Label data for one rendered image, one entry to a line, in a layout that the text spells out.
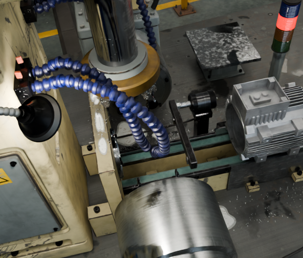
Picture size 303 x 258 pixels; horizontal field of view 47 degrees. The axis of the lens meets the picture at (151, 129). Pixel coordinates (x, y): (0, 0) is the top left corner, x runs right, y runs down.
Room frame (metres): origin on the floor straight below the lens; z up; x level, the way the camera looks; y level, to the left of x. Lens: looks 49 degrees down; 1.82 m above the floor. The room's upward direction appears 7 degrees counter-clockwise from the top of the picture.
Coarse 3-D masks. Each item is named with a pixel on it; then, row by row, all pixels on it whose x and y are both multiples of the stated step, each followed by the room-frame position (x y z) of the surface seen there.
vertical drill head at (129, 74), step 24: (96, 0) 0.59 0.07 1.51; (120, 0) 0.59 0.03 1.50; (96, 24) 0.59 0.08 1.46; (120, 24) 0.59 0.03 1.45; (96, 48) 0.61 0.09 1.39; (120, 48) 0.59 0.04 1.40; (144, 48) 0.64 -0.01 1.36; (120, 72) 0.57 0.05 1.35; (144, 72) 0.58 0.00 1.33; (144, 96) 0.59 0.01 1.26
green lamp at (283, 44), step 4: (276, 40) 0.98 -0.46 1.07; (272, 44) 1.00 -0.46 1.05; (276, 44) 0.98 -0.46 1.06; (280, 44) 0.97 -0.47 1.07; (284, 44) 0.97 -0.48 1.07; (288, 44) 0.97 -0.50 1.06; (272, 48) 0.99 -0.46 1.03; (276, 48) 0.98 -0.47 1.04; (280, 48) 0.97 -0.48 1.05; (284, 48) 0.97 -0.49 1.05; (288, 48) 0.97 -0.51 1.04
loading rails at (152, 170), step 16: (224, 128) 0.74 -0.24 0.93; (176, 144) 0.71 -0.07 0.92; (192, 144) 0.70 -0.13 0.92; (208, 144) 0.69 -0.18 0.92; (224, 144) 0.69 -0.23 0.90; (128, 160) 0.67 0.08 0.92; (144, 160) 0.66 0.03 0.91; (160, 160) 0.67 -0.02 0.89; (176, 160) 0.68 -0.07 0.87; (208, 160) 0.68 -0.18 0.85; (224, 160) 0.62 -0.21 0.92; (240, 160) 0.62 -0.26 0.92; (272, 160) 0.60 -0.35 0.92; (288, 160) 0.60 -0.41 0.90; (128, 176) 0.66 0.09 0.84; (144, 176) 0.60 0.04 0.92; (160, 176) 0.59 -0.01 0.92; (192, 176) 0.58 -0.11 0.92; (208, 176) 0.58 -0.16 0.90; (224, 176) 0.59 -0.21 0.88; (240, 176) 0.59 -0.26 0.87; (256, 176) 0.59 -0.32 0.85; (272, 176) 0.60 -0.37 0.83; (288, 176) 0.61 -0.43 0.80
